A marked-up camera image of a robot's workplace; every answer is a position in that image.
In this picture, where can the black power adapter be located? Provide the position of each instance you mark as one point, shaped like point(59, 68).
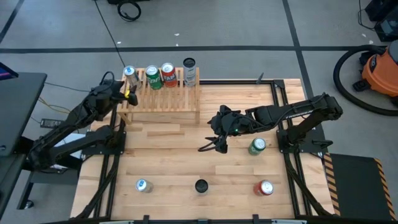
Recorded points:
point(49, 123)

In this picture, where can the orange Fanta can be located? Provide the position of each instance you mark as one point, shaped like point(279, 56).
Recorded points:
point(169, 74)

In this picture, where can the tall silver Celsius can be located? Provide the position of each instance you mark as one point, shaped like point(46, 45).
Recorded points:
point(189, 72)
point(201, 186)

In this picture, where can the laptop screen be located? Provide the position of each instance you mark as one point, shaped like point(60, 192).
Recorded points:
point(5, 73)

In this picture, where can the wooden slatted shelf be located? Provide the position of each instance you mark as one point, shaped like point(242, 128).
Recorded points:
point(164, 99)

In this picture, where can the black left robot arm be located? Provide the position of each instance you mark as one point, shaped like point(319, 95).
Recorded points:
point(93, 105)

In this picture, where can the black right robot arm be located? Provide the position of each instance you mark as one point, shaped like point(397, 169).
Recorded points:
point(280, 113)

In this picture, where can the black floor box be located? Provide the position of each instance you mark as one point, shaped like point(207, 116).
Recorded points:
point(112, 1)

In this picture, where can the orange shop vacuum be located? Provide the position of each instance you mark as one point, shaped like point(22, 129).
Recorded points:
point(381, 73)
point(336, 77)

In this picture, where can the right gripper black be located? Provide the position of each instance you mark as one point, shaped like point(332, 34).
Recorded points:
point(231, 123)

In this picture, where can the slim blue silver can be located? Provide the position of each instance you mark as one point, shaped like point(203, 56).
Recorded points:
point(143, 185)
point(132, 77)

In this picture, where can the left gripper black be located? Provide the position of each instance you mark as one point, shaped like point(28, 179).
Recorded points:
point(116, 91)

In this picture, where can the black equipment cases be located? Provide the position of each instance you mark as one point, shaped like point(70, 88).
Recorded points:
point(385, 28)

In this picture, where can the red soda can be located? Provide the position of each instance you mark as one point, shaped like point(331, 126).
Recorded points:
point(263, 187)

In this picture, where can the black mat with hazard stripes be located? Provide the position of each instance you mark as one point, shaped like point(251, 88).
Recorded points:
point(354, 183)

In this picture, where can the black desk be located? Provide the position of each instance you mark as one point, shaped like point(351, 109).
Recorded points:
point(18, 105)

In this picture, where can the green Sprite can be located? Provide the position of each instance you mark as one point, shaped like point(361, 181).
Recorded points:
point(154, 77)
point(256, 147)

